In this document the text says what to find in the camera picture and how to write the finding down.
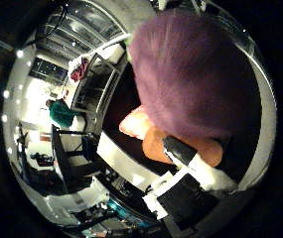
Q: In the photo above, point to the black rectangular container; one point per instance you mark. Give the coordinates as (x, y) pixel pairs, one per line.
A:
(127, 99)

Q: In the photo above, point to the purple eggplant plush toy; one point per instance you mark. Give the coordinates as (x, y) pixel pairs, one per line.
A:
(190, 76)

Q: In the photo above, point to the red steak plush toy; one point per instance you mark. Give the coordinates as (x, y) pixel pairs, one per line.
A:
(134, 124)

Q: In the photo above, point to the black metal stand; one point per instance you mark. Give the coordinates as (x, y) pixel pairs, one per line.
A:
(71, 158)

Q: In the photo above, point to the red cloth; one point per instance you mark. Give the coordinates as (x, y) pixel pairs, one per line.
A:
(79, 70)

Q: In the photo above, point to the orange carrot plush toy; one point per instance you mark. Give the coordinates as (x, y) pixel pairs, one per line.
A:
(210, 150)

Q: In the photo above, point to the metal shelf cart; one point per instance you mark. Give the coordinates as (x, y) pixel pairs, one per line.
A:
(96, 89)

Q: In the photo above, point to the person in green shirt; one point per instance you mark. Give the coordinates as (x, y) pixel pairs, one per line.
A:
(61, 114)

